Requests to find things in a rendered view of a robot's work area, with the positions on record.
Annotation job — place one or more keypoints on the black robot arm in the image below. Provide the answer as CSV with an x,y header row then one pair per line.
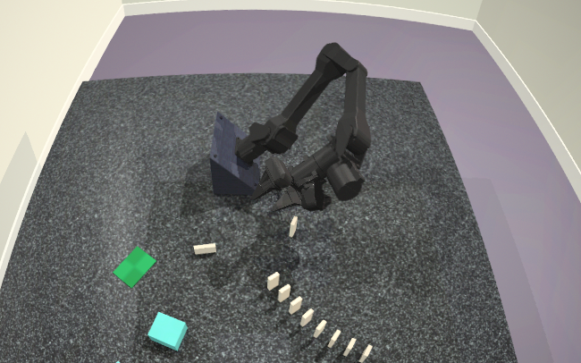
x,y
279,133

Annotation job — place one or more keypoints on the cream domino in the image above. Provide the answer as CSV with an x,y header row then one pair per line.
x,y
349,347
320,328
306,318
293,226
272,281
365,353
295,305
207,248
284,293
333,339

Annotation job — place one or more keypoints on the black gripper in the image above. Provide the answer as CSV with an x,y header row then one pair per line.
x,y
276,176

